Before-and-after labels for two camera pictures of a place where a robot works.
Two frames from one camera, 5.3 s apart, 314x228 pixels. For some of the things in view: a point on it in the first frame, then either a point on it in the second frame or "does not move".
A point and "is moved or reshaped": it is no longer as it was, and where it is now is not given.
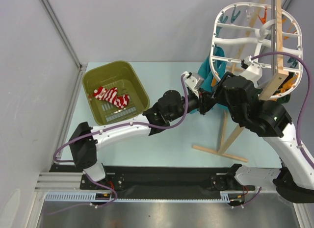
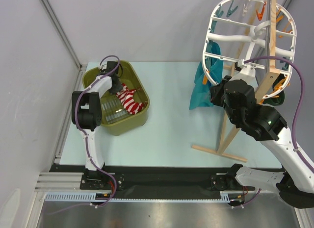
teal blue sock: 205,75 is moved or reshaped
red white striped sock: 109,95 -> 126,96
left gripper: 206,103 -> 113,91
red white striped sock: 122,101 -> 133,108
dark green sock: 286,99 -> 276,100
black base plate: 161,179 does not move
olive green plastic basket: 115,92 does not move
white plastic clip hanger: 264,34 is moved or reshaped
